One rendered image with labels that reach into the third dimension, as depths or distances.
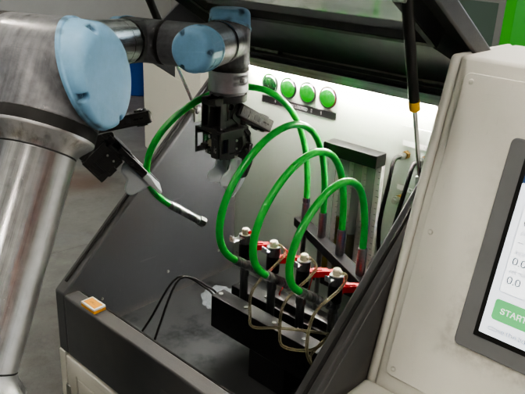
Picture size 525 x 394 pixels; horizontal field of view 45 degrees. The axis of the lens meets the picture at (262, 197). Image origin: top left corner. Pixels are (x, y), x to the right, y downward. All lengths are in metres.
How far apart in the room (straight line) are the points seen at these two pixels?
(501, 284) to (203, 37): 0.61
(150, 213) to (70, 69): 0.93
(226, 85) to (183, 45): 0.15
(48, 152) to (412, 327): 0.70
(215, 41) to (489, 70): 0.44
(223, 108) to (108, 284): 0.59
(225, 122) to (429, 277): 0.46
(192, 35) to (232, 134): 0.23
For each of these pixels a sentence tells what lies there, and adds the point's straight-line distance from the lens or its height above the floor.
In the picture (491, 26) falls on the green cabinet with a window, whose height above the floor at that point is 1.34.
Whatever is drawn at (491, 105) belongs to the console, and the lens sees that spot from 1.07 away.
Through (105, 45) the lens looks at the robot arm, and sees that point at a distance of 0.72.
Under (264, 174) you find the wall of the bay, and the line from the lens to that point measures 1.67.
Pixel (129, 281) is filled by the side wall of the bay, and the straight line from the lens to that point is 1.61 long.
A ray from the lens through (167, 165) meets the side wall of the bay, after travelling 1.57.
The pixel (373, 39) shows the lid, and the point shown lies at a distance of 1.25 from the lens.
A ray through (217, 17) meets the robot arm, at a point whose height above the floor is 1.58.
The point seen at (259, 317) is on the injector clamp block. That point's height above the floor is 0.98.
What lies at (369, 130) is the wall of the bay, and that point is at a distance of 1.43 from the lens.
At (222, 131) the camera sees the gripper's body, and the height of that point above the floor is 1.37.
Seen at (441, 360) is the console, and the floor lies 1.07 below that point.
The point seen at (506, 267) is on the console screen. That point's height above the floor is 1.25.
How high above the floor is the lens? 1.71
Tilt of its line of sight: 22 degrees down
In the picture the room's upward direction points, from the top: 3 degrees clockwise
